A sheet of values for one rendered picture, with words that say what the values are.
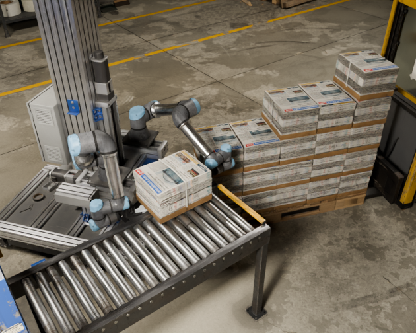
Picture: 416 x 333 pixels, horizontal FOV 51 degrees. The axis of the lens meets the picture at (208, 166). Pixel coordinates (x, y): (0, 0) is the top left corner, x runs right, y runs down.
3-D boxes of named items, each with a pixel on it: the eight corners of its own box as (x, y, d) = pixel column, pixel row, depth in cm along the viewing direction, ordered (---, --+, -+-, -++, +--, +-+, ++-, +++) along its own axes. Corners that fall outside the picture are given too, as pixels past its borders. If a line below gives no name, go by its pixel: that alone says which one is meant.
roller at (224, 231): (193, 199, 278) (191, 195, 275) (241, 242, 248) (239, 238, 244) (187, 204, 277) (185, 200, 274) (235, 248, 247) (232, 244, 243)
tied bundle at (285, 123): (261, 116, 349) (262, 90, 335) (294, 111, 355) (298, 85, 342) (279, 141, 320) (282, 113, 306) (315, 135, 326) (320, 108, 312)
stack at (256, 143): (194, 207, 386) (191, 127, 336) (314, 184, 411) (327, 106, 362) (207, 238, 356) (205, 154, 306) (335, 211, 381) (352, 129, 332)
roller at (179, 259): (148, 222, 263) (148, 217, 260) (193, 271, 233) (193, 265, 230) (141, 226, 261) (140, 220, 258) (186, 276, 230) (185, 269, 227)
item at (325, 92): (296, 84, 343) (297, 83, 342) (329, 80, 349) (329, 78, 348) (318, 106, 314) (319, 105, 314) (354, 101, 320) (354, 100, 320)
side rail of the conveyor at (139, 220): (212, 194, 295) (212, 180, 288) (217, 198, 291) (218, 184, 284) (11, 293, 231) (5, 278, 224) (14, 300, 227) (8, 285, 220)
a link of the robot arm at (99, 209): (107, 195, 250) (110, 209, 257) (88, 199, 247) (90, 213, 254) (109, 203, 244) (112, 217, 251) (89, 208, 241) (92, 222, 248)
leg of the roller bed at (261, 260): (256, 306, 303) (263, 236, 263) (262, 312, 299) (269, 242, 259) (250, 310, 300) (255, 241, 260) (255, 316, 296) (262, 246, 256)
